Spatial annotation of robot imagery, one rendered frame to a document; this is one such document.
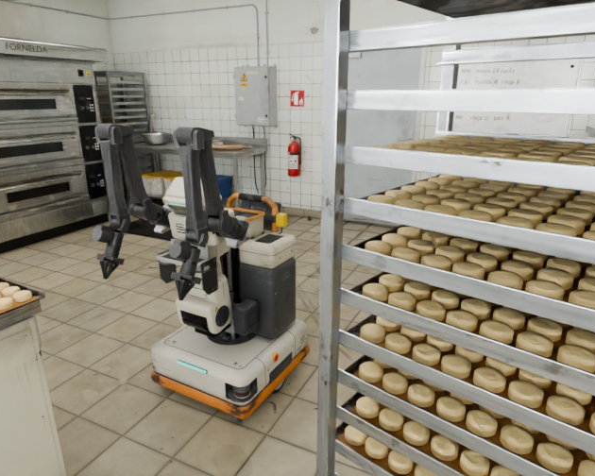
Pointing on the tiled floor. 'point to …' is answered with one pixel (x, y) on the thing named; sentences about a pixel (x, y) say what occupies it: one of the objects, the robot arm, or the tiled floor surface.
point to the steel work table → (213, 157)
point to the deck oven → (38, 143)
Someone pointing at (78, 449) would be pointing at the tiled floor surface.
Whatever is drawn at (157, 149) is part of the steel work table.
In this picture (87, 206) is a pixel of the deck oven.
